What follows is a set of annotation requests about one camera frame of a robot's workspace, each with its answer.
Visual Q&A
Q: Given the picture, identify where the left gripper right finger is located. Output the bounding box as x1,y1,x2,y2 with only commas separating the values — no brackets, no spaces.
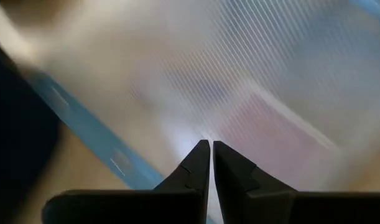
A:
212,141,299,224

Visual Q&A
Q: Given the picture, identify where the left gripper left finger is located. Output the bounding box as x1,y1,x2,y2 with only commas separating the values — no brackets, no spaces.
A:
154,139,211,200

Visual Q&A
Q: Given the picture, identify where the dark blue mesh bag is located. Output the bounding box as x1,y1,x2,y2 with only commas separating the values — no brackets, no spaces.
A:
21,0,380,224

